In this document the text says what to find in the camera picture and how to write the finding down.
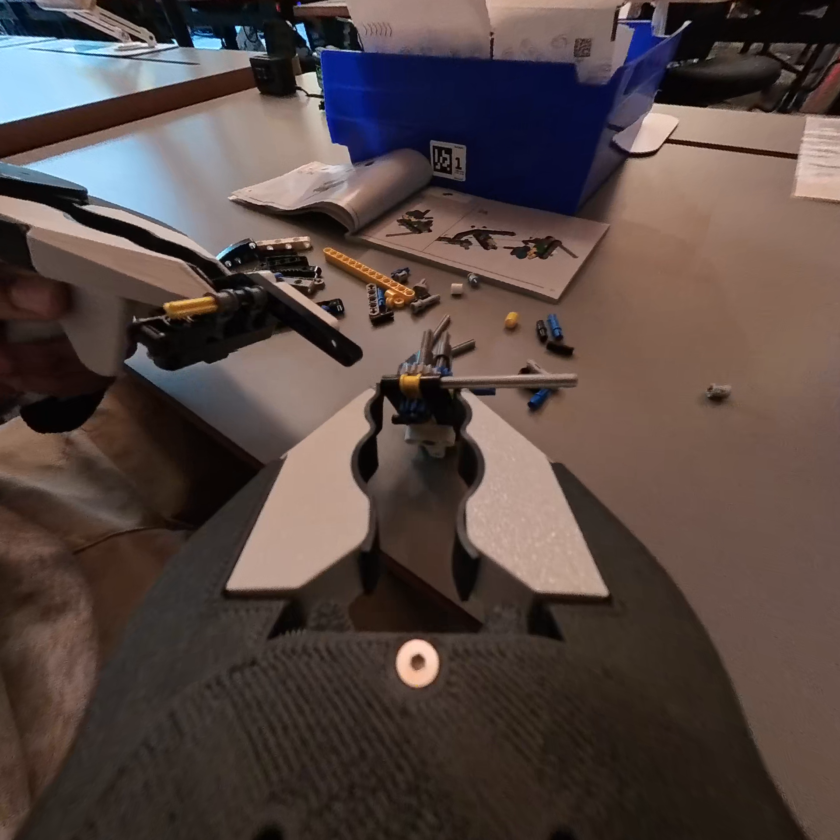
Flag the lego instruction booklet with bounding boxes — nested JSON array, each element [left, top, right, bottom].
[[230, 147, 611, 303]]

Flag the black office chair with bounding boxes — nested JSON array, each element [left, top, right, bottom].
[[659, 39, 798, 106]]

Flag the scattered small lego pins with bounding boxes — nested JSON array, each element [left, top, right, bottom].
[[315, 266, 578, 411]]

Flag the white paper bags bundle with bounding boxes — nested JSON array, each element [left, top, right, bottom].
[[344, 0, 634, 86]]

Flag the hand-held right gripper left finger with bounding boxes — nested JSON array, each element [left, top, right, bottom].
[[226, 386, 384, 599]]

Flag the printed paper sheets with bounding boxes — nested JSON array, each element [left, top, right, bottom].
[[793, 115, 840, 203]]

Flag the paper board on white stand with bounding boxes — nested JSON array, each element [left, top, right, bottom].
[[39, 0, 158, 51]]

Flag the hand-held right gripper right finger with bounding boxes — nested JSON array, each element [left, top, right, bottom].
[[454, 394, 609, 602]]

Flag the blue plastic bin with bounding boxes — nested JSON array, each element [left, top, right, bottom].
[[320, 20, 693, 217]]

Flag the person's tan trousers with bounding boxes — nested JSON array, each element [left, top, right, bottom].
[[0, 377, 263, 572]]

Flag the lego gear assembly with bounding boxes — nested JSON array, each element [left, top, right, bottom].
[[381, 314, 578, 460]]

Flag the black lego assembly yellow axle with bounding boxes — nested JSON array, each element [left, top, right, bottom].
[[131, 270, 364, 370]]

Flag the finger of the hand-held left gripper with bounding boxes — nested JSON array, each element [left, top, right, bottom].
[[29, 211, 216, 315], [79, 203, 232, 284]]

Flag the person's left hand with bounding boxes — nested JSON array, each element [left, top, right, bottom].
[[0, 269, 72, 395]]

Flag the yellow long lego beam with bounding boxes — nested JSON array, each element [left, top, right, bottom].
[[323, 246, 414, 309]]

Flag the black power adapter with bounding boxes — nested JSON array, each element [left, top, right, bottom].
[[249, 52, 300, 97]]

